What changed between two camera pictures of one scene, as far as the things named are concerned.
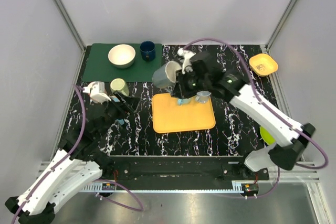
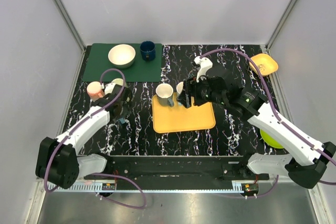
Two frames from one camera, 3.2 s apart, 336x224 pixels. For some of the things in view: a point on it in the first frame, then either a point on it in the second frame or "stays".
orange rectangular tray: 169,116 stays
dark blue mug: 148,50 stays
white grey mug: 165,76 → 164,92
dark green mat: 96,66 stays
